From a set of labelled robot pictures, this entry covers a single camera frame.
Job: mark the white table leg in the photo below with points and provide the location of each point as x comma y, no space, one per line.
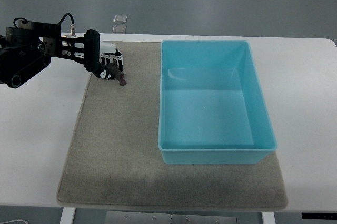
67,216
268,218

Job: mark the white table leg left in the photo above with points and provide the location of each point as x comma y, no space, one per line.
67,216

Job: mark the black table control panel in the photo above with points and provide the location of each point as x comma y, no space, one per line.
319,216

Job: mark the upper floor socket plate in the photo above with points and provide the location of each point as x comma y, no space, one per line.
120,19

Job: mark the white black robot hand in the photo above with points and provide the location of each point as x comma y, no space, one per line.
109,53

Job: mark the floor socket plate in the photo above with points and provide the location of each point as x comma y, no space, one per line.
120,19
120,29

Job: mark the blue plastic box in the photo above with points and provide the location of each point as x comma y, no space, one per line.
212,110

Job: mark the lower floor socket plate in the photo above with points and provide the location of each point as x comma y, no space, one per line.
120,29

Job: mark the white table leg right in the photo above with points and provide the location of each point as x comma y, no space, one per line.
268,218

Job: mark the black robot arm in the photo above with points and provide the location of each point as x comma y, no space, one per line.
28,47

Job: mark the grey felt mat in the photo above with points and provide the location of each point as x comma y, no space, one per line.
114,161

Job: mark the metal table crossbar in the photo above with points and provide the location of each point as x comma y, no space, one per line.
141,217

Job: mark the brown toy hippo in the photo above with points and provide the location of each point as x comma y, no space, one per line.
111,71

